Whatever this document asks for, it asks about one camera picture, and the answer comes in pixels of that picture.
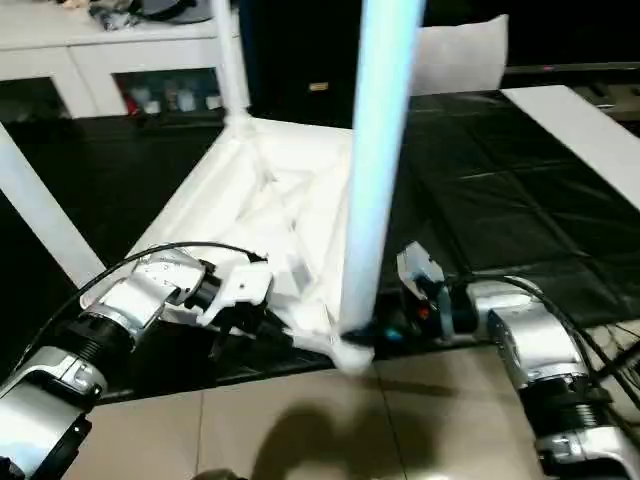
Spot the white plastic table top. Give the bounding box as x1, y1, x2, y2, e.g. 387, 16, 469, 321
79, 114, 376, 374

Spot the black table mat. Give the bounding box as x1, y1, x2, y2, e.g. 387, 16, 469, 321
0, 89, 640, 401

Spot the white flat board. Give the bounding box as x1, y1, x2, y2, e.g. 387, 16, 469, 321
502, 84, 640, 211

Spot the white pillow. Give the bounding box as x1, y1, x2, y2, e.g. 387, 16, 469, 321
412, 13, 510, 96

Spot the dark low tv bench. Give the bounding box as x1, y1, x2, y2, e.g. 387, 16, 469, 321
504, 62, 640, 119

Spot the white glass-door cabinet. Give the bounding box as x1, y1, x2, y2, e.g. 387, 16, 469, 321
0, 0, 251, 119

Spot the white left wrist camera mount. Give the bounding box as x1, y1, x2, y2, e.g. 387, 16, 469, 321
197, 264, 274, 326

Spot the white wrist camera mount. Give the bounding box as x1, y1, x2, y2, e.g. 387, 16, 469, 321
197, 264, 274, 326
395, 241, 454, 344

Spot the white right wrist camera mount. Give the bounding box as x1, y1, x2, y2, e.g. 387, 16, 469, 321
395, 241, 454, 344

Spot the grey floor cable bundle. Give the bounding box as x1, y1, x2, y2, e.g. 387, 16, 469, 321
589, 324, 640, 396

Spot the grey bag with black strap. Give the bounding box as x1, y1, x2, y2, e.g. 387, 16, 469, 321
142, 0, 214, 24

